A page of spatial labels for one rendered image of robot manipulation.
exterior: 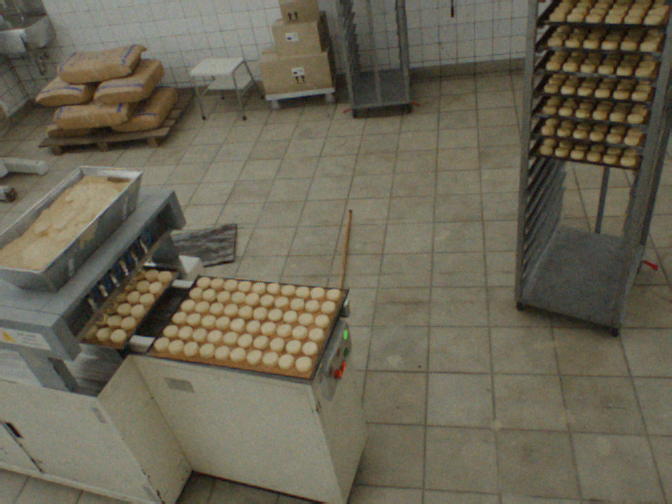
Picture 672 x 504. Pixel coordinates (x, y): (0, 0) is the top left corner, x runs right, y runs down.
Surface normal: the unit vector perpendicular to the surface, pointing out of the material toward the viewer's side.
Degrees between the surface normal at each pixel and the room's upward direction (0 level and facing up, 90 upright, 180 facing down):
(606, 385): 0
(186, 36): 90
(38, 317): 0
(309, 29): 88
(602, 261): 0
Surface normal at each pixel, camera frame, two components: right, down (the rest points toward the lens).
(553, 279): -0.15, -0.77
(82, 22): -0.14, 0.64
